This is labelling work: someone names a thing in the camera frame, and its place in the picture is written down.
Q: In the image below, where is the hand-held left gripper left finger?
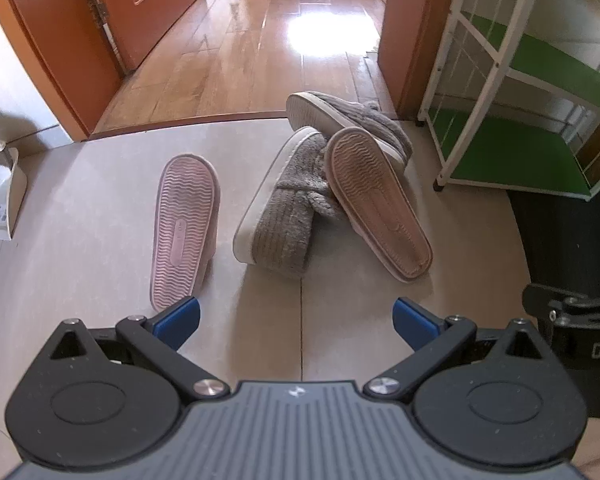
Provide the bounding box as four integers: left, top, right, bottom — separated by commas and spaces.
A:
42, 296, 231, 404

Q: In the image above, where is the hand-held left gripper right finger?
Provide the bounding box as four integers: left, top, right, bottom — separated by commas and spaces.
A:
363, 296, 549, 404

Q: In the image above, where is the pink rubber slipper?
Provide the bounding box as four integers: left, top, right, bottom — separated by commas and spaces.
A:
149, 155, 221, 311
324, 127, 434, 284

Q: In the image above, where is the grey fuzzy knit slipper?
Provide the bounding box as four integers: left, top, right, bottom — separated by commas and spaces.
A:
233, 126, 350, 279
285, 91, 414, 172

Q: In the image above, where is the white green shoe rack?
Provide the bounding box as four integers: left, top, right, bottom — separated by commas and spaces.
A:
418, 0, 600, 203

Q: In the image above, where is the dark floor mat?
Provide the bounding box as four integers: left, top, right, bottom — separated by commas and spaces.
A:
509, 175, 600, 313

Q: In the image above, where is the white cardboard box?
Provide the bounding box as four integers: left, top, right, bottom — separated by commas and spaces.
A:
0, 120, 29, 242

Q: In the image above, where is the metal door hinge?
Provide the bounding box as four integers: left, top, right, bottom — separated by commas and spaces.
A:
90, 0, 112, 32

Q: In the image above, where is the orange wooden door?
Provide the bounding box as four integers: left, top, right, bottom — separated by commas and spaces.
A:
77, 0, 204, 77

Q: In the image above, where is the orange wooden door frame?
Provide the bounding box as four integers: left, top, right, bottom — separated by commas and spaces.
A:
377, 0, 462, 122
0, 0, 127, 142

